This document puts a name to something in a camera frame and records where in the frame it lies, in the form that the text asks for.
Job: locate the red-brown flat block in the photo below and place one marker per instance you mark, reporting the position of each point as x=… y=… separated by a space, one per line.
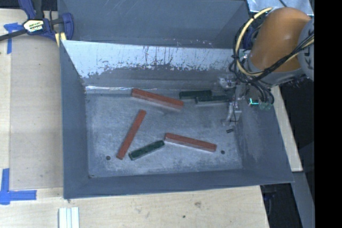
x=157 y=99
x=131 y=134
x=190 y=142

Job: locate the pale wood flat board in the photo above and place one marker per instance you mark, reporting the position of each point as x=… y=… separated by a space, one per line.
x=36 y=114

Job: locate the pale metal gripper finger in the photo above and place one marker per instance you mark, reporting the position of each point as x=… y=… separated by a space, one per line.
x=238 y=115
x=230 y=112

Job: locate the grey metal bin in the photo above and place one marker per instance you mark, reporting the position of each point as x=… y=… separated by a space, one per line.
x=171 y=125

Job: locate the dark green flat block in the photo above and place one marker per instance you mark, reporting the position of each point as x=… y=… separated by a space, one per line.
x=195 y=94
x=146 y=150
x=212 y=99

